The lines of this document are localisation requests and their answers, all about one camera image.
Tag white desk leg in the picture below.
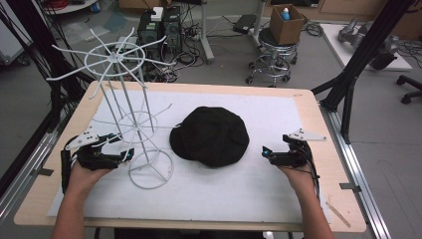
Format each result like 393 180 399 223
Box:
198 0 216 65
251 0 267 48

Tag black round stool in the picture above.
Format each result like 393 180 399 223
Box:
245 27 300 89

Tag white equipment case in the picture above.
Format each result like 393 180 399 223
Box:
0 19 33 67

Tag cardboard box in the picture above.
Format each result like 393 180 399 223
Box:
269 3 307 47

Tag white small box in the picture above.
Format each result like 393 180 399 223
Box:
150 6 164 23

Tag aluminium rail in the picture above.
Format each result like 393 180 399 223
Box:
0 127 65 223
318 102 393 239

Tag grey tape piece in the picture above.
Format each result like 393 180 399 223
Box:
338 181 362 194
30 166 55 177

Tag white foam mat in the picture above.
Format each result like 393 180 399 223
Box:
48 89 332 224

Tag tangle of floor cables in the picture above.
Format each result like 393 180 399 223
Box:
143 13 208 84

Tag person's left hand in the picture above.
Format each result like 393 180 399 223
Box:
67 159 114 198

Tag white platform board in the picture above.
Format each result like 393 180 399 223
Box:
319 23 414 73

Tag black chair base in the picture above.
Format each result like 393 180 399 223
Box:
395 74 422 106

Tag black power adapter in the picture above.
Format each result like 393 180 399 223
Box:
232 13 258 36

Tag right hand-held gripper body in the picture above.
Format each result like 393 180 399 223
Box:
282 127 327 169

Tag white round table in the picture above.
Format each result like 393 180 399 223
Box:
42 0 102 16

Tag black coiled cable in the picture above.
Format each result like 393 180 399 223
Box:
301 20 324 38

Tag black metal frame stand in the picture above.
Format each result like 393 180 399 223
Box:
311 0 416 145
0 0 97 200

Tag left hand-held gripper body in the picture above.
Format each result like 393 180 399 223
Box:
61 130 124 171

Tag black computer tower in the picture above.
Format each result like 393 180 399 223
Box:
161 5 183 57
136 10 164 62

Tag white wire rack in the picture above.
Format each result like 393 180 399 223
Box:
45 27 177 191

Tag black cap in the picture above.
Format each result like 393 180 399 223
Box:
168 106 251 168

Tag person's right hand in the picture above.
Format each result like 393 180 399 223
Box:
278 163 317 198

